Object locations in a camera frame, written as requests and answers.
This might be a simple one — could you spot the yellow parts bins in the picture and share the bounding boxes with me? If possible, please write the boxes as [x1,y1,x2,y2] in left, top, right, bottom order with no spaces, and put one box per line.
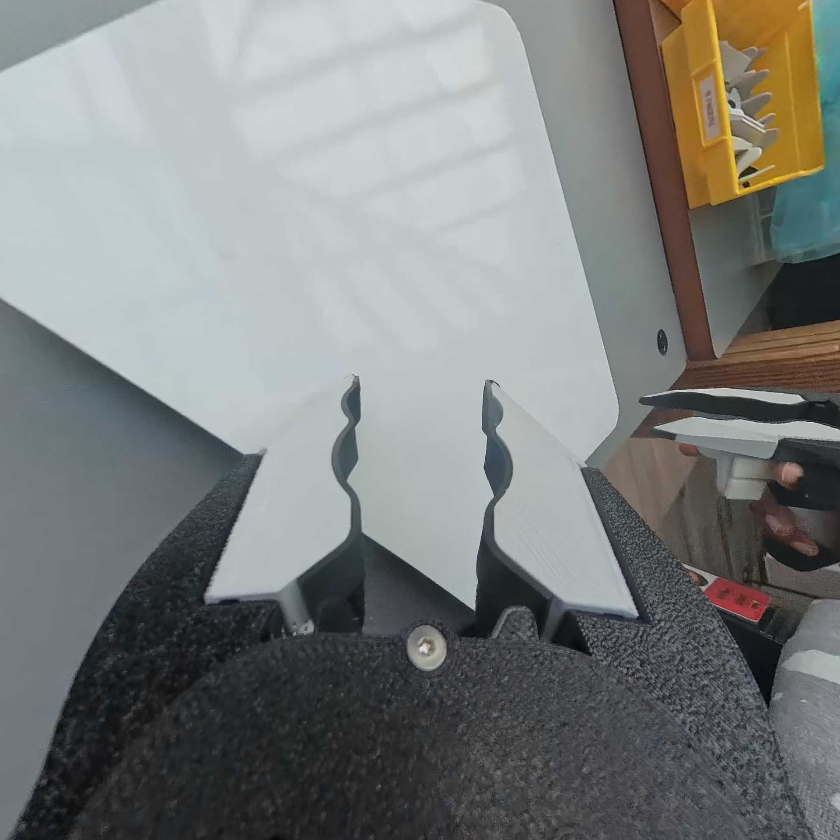
[612,0,840,363]

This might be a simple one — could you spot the red badge card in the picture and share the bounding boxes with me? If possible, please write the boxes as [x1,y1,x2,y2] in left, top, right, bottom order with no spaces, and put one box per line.
[684,564,780,624]

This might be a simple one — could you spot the pile of grey plastic parts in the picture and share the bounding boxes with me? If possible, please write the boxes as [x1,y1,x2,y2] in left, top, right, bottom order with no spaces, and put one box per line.
[717,38,781,193]

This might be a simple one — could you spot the white rounded board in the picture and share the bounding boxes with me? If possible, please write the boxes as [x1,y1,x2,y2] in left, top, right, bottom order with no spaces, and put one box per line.
[0,0,621,611]

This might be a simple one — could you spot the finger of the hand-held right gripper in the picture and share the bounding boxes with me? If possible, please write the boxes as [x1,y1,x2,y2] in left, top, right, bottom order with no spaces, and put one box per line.
[655,419,840,500]
[640,387,808,424]

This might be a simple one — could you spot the grey patterned garment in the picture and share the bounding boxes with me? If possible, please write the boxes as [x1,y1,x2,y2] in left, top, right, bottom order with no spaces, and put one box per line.
[766,597,840,840]

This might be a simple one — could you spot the teal plastic bag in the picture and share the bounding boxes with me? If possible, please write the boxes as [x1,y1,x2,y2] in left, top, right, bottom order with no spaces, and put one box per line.
[770,0,840,265]

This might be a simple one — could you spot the person's right hand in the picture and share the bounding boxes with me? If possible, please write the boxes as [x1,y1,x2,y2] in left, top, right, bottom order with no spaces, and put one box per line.
[679,441,823,557]

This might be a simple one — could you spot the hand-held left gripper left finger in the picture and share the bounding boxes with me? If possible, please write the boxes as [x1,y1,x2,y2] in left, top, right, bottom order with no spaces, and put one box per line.
[205,375,366,634]

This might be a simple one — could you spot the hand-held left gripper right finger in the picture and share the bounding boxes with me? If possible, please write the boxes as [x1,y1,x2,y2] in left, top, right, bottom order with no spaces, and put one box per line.
[476,379,639,647]

